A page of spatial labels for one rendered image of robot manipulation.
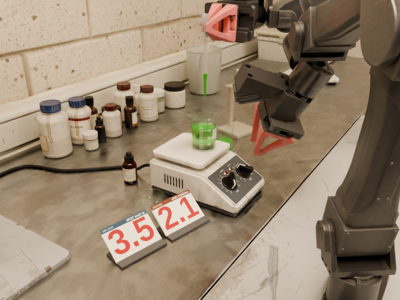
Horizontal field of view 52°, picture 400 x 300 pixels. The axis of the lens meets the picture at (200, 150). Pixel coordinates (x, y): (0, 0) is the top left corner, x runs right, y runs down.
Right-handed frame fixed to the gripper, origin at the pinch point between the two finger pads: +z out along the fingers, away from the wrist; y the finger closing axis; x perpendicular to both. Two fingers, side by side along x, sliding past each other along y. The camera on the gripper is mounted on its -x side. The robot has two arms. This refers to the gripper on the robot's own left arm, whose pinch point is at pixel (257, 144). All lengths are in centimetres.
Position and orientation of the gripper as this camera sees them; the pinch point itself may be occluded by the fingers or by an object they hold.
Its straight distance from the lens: 78.5
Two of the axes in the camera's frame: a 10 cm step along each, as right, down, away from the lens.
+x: 9.1, 2.6, 3.3
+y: 0.6, 7.1, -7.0
